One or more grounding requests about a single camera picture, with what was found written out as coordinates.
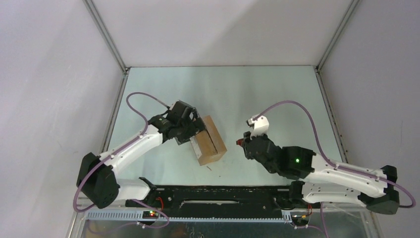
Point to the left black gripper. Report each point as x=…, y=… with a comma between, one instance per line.
x=195, y=126

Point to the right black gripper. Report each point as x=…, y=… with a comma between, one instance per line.
x=247, y=135

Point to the brown cardboard express box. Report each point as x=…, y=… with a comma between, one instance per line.
x=211, y=143

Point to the red black utility knife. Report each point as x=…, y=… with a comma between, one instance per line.
x=240, y=142

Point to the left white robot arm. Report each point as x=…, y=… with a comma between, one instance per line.
x=98, y=178

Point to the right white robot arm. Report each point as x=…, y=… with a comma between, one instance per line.
x=315, y=181

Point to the white shipping label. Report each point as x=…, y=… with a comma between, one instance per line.
x=196, y=147

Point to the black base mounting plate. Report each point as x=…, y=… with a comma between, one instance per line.
x=206, y=201

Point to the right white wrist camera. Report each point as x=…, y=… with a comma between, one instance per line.
x=259, y=125

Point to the grey slotted cable duct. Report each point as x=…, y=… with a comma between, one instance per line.
x=140, y=216

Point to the left aluminium frame post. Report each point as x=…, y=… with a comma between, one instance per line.
x=106, y=35

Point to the aluminium frame post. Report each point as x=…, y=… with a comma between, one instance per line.
x=350, y=11
x=106, y=35

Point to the right aluminium frame post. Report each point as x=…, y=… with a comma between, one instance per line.
x=350, y=11

